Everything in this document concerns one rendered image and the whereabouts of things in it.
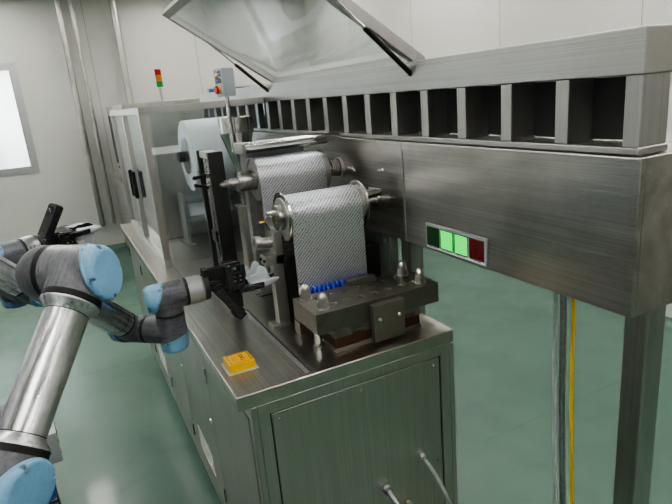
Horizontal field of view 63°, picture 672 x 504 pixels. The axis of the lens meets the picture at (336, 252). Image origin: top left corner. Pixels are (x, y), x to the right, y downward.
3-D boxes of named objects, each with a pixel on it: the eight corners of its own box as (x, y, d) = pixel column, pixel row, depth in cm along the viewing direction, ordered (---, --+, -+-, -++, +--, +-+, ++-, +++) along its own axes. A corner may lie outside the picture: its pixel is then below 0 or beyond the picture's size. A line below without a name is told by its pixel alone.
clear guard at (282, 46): (169, 14, 219) (170, 13, 219) (275, 80, 244) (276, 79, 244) (256, -59, 128) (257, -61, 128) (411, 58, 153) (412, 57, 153)
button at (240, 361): (223, 364, 152) (222, 356, 151) (248, 357, 155) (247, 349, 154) (231, 374, 146) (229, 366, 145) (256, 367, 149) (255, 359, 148)
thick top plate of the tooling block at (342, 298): (294, 317, 162) (292, 298, 160) (408, 286, 178) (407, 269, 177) (317, 336, 148) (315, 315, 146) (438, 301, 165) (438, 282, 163)
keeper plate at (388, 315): (372, 340, 156) (369, 304, 153) (401, 331, 161) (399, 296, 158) (376, 343, 154) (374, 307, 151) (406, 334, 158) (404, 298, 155)
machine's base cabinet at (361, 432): (148, 351, 378) (124, 230, 355) (238, 327, 405) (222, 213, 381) (285, 671, 160) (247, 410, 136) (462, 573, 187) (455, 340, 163)
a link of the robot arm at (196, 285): (192, 307, 147) (186, 299, 154) (209, 303, 149) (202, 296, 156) (188, 281, 145) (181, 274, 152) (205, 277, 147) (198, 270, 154)
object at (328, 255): (299, 294, 166) (292, 235, 161) (366, 277, 175) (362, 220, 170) (299, 295, 165) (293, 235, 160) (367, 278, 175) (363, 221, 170)
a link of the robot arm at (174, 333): (160, 341, 157) (153, 305, 154) (196, 343, 154) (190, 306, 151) (144, 354, 150) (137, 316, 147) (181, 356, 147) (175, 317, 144)
